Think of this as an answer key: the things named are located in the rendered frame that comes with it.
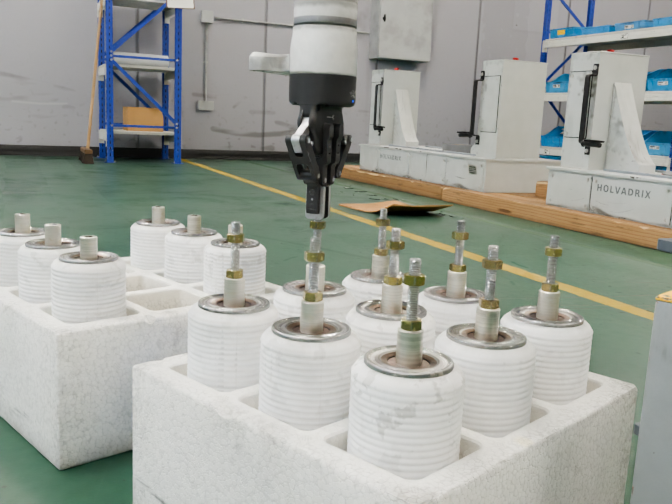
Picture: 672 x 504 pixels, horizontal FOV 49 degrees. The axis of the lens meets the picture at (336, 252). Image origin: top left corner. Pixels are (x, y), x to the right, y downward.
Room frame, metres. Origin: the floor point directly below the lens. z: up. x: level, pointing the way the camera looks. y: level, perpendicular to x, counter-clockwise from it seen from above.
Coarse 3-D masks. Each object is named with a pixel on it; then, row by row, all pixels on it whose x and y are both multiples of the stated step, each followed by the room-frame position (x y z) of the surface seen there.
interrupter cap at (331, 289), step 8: (296, 280) 0.87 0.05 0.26; (304, 280) 0.87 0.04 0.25; (288, 288) 0.83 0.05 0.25; (296, 288) 0.84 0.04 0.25; (304, 288) 0.85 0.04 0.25; (328, 288) 0.85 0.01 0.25; (336, 288) 0.84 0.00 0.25; (344, 288) 0.84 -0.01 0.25; (328, 296) 0.81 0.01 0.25; (336, 296) 0.82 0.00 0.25
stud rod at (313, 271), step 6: (312, 240) 0.67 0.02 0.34; (318, 240) 0.67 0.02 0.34; (312, 246) 0.67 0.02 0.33; (318, 246) 0.67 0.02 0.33; (318, 252) 0.67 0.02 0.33; (312, 264) 0.67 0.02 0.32; (318, 264) 0.68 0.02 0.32; (312, 270) 0.67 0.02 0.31; (318, 270) 0.68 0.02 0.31; (312, 276) 0.67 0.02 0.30; (318, 276) 0.67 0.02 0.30; (312, 282) 0.67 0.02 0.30; (318, 282) 0.68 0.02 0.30; (312, 288) 0.67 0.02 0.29
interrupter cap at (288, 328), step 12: (276, 324) 0.68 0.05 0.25; (288, 324) 0.68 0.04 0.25; (324, 324) 0.69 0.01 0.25; (336, 324) 0.69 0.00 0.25; (288, 336) 0.64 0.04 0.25; (300, 336) 0.64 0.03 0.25; (312, 336) 0.65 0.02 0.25; (324, 336) 0.65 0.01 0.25; (336, 336) 0.65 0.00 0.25; (348, 336) 0.66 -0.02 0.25
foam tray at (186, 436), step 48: (144, 384) 0.74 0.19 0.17; (192, 384) 0.71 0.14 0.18; (624, 384) 0.77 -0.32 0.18; (144, 432) 0.74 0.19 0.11; (192, 432) 0.68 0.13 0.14; (240, 432) 0.63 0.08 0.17; (288, 432) 0.60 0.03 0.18; (336, 432) 0.61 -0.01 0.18; (528, 432) 0.63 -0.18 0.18; (576, 432) 0.66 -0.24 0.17; (624, 432) 0.75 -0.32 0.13; (144, 480) 0.74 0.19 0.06; (192, 480) 0.68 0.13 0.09; (240, 480) 0.62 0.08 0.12; (288, 480) 0.58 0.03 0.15; (336, 480) 0.54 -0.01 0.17; (384, 480) 0.52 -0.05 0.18; (432, 480) 0.53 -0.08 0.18; (480, 480) 0.54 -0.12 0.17; (528, 480) 0.60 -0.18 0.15; (576, 480) 0.67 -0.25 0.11; (624, 480) 0.76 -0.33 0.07
